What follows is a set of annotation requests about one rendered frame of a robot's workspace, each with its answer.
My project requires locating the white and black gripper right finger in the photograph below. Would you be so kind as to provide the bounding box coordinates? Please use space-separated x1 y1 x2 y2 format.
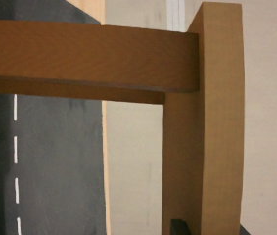
239 223 251 235

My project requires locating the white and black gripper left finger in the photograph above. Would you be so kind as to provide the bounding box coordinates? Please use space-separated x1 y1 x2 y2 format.
170 219 191 235

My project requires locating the dark grey mat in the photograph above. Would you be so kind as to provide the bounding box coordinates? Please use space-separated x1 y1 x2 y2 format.
0 0 107 235

